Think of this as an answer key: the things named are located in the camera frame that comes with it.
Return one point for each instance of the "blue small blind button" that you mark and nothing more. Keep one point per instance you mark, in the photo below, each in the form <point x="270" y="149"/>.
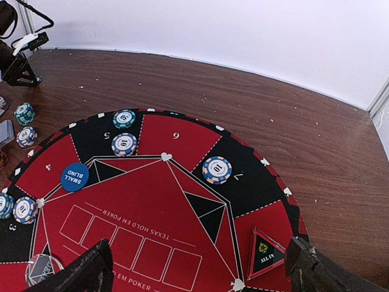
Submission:
<point x="74" y="177"/>

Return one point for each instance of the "green chips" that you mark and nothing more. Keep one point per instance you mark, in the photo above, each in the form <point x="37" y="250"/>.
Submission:
<point x="124" y="118"/>
<point x="7" y="203"/>

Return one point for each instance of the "right aluminium frame post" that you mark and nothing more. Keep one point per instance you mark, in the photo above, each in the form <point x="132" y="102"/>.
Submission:
<point x="379" y="102"/>

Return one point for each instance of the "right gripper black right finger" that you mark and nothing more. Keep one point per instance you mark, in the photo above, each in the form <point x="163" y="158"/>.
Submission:
<point x="310" y="270"/>

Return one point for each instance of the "green white chip stack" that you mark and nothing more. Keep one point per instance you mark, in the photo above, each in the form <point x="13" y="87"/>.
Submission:
<point x="24" y="114"/>

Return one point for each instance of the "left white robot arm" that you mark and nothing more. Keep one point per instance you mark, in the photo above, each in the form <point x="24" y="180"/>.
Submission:
<point x="9" y="16"/>

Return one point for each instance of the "blue playing card deck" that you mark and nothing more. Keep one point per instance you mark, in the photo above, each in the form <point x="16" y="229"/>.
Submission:
<point x="7" y="133"/>

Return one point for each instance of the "red black chip stack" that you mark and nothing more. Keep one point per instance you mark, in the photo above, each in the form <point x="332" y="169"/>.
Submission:
<point x="3" y="159"/>

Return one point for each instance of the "triangular all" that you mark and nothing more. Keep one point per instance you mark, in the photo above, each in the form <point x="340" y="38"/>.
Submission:
<point x="266" y="254"/>

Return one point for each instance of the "aluminium poker case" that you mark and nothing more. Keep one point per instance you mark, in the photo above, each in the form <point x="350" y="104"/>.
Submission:
<point x="3" y="106"/>

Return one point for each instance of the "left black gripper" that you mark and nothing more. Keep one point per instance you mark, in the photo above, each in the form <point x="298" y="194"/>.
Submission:
<point x="15" y="70"/>

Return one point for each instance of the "round red black poker mat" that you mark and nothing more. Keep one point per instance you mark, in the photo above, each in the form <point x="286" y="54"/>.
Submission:
<point x="168" y="228"/>

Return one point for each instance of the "white chips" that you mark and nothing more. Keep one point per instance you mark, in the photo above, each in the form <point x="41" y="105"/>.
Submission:
<point x="216" y="170"/>
<point x="124" y="144"/>
<point x="25" y="210"/>

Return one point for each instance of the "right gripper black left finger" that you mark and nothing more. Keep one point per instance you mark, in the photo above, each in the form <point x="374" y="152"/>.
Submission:
<point x="92" y="271"/>

